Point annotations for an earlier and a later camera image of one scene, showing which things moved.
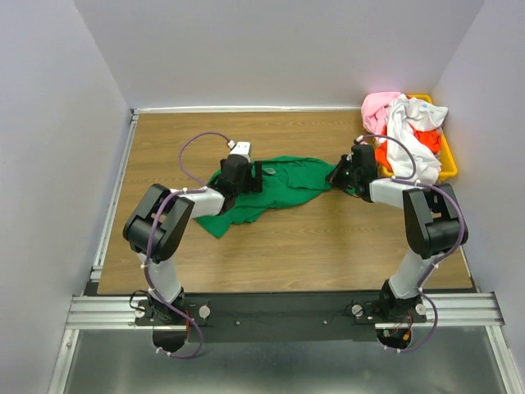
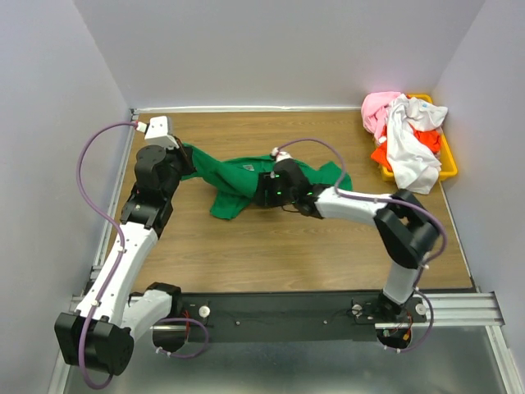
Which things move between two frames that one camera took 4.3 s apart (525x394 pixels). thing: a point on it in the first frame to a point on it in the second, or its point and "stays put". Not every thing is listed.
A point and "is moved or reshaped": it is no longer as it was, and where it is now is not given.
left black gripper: x=254 y=184 to x=184 y=153
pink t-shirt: x=373 y=110 stays put
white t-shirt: x=404 y=115 stays put
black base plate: x=279 y=317 stays put
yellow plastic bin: x=447 y=164 stays put
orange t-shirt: x=431 y=139 stays put
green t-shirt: x=286 y=179 is moved or reshaped
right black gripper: x=331 y=178 to x=266 y=181
